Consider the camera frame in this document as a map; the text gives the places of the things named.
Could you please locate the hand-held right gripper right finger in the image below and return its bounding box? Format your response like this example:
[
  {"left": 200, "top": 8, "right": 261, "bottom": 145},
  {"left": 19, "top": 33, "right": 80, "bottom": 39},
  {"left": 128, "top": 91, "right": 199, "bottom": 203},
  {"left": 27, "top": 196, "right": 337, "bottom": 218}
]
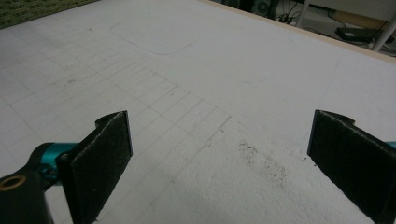
[{"left": 306, "top": 109, "right": 396, "bottom": 224}]

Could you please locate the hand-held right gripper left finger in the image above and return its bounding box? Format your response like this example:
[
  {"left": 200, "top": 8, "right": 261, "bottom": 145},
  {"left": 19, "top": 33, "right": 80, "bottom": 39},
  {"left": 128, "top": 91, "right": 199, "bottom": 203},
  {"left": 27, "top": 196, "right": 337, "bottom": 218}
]
[{"left": 56, "top": 110, "right": 134, "bottom": 224}]

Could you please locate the black flat device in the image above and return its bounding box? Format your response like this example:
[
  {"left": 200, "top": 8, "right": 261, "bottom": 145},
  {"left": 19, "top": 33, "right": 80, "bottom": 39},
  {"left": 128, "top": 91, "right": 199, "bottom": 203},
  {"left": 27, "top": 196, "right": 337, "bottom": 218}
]
[{"left": 335, "top": 26, "right": 376, "bottom": 43}]

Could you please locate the white desk leg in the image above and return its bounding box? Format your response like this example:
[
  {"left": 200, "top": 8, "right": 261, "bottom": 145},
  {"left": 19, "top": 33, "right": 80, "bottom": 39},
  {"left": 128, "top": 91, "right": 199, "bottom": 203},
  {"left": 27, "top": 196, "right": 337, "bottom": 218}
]
[
  {"left": 294, "top": 0, "right": 312, "bottom": 28},
  {"left": 372, "top": 18, "right": 396, "bottom": 52}
]

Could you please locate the brown cardboard box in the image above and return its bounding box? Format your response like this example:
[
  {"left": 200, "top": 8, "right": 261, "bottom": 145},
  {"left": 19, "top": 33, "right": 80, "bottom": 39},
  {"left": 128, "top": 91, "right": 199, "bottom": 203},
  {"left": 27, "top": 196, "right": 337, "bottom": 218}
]
[{"left": 330, "top": 10, "right": 387, "bottom": 30}]

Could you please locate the white grid mat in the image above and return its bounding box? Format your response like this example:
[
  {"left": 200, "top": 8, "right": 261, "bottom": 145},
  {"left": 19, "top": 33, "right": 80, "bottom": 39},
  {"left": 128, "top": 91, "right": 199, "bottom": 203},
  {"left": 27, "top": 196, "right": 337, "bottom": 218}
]
[{"left": 0, "top": 0, "right": 396, "bottom": 224}]

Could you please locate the green woven basket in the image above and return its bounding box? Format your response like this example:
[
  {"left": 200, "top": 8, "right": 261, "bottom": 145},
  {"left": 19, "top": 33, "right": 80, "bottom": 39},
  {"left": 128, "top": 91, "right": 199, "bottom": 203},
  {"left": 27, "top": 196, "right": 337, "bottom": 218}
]
[{"left": 0, "top": 0, "right": 99, "bottom": 31}]

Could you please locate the black computer tower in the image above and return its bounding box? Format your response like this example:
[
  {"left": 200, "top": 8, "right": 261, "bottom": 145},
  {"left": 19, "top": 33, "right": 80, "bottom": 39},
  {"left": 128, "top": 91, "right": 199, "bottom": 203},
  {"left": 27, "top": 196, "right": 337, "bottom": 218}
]
[{"left": 253, "top": 0, "right": 278, "bottom": 18}]

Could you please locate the black cable tangle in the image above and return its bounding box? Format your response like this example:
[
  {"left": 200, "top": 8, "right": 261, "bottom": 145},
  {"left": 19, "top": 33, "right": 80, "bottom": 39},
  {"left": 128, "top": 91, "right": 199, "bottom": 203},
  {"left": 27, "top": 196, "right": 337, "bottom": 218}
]
[{"left": 275, "top": 1, "right": 302, "bottom": 25}]

